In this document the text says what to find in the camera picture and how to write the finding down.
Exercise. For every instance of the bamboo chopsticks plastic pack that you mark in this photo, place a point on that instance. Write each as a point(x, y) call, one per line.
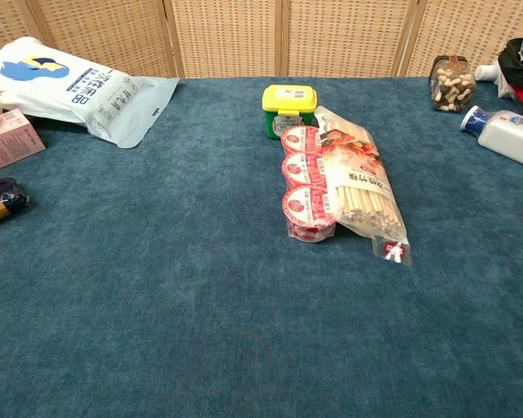
point(366, 183)

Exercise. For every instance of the red yogurt cup multipack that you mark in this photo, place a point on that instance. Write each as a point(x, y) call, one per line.
point(303, 191)

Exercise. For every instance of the blue tablecloth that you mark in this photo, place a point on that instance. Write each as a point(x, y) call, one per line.
point(200, 283)

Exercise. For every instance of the green tub with yellow lid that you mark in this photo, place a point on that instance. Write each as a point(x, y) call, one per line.
point(283, 109)

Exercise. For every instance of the woven bamboo folding screen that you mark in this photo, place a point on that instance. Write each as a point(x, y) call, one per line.
point(261, 35)

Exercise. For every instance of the white printed plastic bag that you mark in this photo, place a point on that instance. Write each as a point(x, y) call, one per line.
point(69, 91)

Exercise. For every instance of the clear jar of mixed snacks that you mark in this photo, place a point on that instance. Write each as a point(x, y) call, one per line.
point(452, 87)

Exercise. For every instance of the white bottle with blue cap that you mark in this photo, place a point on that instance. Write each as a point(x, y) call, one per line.
point(505, 132)

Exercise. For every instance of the brown and navy snack packet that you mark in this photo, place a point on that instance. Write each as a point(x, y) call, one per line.
point(2, 200)

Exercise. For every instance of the pink cardboard box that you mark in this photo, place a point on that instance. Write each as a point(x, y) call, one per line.
point(8, 139)

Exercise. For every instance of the white cylindrical bottle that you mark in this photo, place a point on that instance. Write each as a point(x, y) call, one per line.
point(486, 72)

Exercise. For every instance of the black bag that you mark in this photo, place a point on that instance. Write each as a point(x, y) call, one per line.
point(516, 69)

